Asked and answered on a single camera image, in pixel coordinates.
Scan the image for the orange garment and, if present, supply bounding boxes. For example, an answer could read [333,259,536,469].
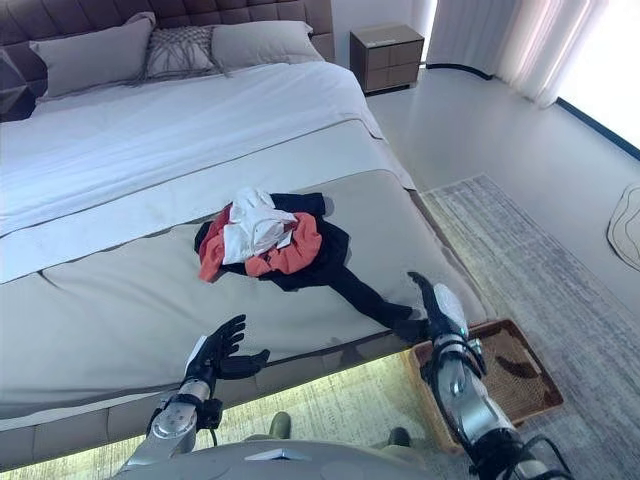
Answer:
[198,207,324,284]

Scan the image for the grey patterned rug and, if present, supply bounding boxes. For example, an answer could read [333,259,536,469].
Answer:
[0,173,640,480]

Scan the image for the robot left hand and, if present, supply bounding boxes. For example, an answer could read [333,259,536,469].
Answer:
[184,314,271,387]

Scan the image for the plain taupe pillow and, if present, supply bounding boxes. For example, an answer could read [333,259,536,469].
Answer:
[210,20,325,71]
[28,11,157,99]

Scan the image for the brown wicker basket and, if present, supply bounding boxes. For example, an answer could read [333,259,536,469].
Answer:
[411,318,565,454]

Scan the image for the dark bedside object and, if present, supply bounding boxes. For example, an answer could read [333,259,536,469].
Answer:
[0,45,49,123]

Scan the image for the brown tufted headboard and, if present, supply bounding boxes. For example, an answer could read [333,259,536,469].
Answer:
[0,0,335,94]

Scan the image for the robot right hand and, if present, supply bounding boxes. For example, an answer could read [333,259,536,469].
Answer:
[407,271,471,341]

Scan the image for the white garment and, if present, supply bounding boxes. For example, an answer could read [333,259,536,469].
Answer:
[221,187,298,266]

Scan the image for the black garment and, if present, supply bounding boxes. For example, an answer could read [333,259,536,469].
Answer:
[193,192,430,344]

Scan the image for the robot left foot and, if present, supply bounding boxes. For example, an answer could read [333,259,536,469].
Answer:
[268,411,293,441]

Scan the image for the cream round floor cushion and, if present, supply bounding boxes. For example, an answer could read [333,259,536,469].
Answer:
[606,183,640,263]

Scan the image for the brown wooden nightstand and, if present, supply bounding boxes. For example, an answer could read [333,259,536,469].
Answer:
[349,22,426,95]

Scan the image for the patterned grey cushion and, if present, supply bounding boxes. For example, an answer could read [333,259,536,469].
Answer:
[144,24,232,81]

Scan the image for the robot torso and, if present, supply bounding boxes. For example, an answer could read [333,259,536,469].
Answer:
[112,438,451,480]

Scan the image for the sheer white curtain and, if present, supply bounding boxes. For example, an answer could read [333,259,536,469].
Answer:
[425,0,612,109]

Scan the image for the large bed with taupe cover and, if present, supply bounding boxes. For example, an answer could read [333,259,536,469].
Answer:
[0,61,489,474]

